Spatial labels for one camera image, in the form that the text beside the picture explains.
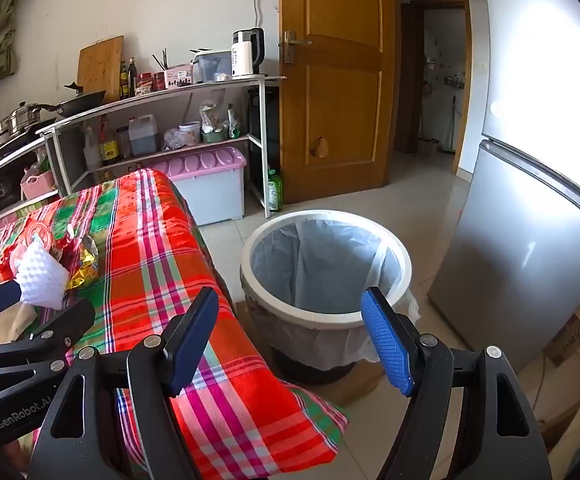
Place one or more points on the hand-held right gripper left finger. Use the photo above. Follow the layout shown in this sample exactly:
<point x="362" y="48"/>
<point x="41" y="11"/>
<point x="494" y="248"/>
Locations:
<point x="190" y="350"/>

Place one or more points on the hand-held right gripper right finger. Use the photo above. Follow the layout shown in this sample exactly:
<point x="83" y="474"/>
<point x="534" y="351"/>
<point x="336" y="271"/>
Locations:
<point x="384" y="340"/>

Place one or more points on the large white foam net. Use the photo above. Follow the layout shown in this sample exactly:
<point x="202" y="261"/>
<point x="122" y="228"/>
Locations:
<point x="40" y="272"/>

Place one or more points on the white trash bin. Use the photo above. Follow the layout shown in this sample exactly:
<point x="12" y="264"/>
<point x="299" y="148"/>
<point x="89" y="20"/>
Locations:
<point x="315" y="319"/>

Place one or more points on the gold snack wrapper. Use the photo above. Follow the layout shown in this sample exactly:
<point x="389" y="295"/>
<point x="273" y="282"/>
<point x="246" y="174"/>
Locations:
<point x="84" y="265"/>

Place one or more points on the red snack wrapper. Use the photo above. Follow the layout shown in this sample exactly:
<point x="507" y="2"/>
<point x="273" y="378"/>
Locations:
<point x="37" y="232"/>

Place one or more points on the pink green carton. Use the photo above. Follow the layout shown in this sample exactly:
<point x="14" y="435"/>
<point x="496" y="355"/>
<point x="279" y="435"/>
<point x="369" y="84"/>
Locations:
<point x="15" y="212"/>

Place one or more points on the plaid tablecloth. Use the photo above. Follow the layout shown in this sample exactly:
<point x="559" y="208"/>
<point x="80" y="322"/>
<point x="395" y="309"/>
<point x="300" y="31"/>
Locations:
<point x="145" y="260"/>

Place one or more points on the clear bin liner bag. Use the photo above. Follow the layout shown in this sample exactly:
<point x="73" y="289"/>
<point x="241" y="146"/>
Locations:
<point x="320" y="270"/>

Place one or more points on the dark pot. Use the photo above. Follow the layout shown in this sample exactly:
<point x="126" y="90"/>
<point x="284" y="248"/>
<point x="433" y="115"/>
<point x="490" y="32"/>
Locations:
<point x="2" y="185"/>

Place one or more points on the pink plastic basket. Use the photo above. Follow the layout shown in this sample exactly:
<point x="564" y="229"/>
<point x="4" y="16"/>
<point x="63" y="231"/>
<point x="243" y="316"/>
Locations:
<point x="37" y="186"/>

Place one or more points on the low metal stove shelf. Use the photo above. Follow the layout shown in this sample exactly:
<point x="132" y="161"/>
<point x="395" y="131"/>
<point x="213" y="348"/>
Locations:
<point x="10" y="157"/>

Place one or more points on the yellow oil bottle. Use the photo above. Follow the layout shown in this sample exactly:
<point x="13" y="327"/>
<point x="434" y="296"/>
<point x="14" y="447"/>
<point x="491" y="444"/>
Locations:
<point x="106" y="175"/>

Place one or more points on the black induction cooker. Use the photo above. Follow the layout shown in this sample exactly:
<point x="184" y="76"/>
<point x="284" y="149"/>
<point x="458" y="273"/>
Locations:
<point x="10" y="146"/>

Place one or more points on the pink lid storage box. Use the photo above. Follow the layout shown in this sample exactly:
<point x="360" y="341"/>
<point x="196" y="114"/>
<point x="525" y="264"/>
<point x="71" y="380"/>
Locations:
<point x="210" y="195"/>

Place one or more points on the clear tall bottle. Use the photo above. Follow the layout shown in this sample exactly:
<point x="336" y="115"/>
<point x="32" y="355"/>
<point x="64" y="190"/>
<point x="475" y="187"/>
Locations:
<point x="91" y="150"/>

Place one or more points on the silver refrigerator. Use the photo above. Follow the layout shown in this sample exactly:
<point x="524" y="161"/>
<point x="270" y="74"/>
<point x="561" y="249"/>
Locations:
<point x="519" y="235"/>

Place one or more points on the yellow label sauce bottle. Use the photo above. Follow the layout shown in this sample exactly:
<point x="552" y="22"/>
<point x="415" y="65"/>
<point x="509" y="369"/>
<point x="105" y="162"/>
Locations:
<point x="107" y="145"/>

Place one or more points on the green plastic bottle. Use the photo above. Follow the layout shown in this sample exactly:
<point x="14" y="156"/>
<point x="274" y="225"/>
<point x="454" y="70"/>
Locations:
<point x="275" y="192"/>

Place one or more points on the steel steamer pot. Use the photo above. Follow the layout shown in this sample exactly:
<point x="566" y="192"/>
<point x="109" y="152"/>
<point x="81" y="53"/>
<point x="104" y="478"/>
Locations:
<point x="17" y="120"/>

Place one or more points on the dark glass jar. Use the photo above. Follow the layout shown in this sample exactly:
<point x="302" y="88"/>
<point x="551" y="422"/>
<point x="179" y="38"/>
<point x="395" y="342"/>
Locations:
<point x="123" y="142"/>

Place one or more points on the cardboard box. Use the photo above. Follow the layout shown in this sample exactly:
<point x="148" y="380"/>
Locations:
<point x="574" y="332"/>

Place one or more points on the dark liquid plastic jug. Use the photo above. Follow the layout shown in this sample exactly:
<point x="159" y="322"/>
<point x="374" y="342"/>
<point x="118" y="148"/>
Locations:
<point x="143" y="135"/>

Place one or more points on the crumpled clear plastic bag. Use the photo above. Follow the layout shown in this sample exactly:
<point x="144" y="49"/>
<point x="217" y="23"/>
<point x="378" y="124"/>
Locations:
<point x="174" y="138"/>

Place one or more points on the green bowl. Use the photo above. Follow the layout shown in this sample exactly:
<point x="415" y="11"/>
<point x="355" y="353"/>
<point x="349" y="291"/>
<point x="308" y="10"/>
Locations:
<point x="215" y="137"/>

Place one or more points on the black wok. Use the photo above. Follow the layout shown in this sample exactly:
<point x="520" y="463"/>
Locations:
<point x="82" y="102"/>

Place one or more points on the white plastic tub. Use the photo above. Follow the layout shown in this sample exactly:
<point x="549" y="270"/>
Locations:
<point x="190" y="132"/>

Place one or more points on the green food packet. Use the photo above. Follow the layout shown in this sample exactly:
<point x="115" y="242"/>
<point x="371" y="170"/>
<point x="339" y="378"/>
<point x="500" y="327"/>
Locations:
<point x="234" y="122"/>

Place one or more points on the white food bag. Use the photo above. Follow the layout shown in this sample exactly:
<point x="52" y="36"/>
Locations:
<point x="214" y="117"/>

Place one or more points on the wooden door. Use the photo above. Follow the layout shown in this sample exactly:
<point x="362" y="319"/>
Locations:
<point x="340" y="110"/>

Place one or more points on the green oil bottle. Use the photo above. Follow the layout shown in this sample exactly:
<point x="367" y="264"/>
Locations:
<point x="123" y="80"/>

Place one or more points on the red sauce jar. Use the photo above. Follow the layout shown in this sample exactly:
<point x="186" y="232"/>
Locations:
<point x="159" y="81"/>
<point x="143" y="84"/>

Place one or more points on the long metal shelf rack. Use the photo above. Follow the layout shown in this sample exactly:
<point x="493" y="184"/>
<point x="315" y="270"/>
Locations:
<point x="170" y="94"/>

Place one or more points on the dark sauce bottle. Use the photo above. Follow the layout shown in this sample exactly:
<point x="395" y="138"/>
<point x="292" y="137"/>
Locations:
<point x="132" y="77"/>

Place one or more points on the hanging green cloth bag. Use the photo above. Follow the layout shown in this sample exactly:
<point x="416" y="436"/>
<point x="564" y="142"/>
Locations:
<point x="2" y="50"/>

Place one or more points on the wooden cutting board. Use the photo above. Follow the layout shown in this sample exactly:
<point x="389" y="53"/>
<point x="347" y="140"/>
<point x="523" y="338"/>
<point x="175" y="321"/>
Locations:
<point x="101" y="67"/>

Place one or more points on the pink utensil holder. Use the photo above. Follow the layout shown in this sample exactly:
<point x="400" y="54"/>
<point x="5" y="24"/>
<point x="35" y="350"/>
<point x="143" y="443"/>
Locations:
<point x="179" y="77"/>

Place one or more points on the bundle of dark chopsticks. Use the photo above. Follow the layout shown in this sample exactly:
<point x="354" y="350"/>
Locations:
<point x="160" y="60"/>

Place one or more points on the clear plastic storage container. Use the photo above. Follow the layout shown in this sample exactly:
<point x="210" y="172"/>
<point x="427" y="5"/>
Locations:
<point x="212" y="67"/>

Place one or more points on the white electric kettle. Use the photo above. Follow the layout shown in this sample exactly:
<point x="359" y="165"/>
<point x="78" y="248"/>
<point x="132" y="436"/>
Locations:
<point x="244" y="55"/>

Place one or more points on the brown doorway frame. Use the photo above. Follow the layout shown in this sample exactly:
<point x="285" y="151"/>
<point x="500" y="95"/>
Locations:
<point x="465" y="85"/>

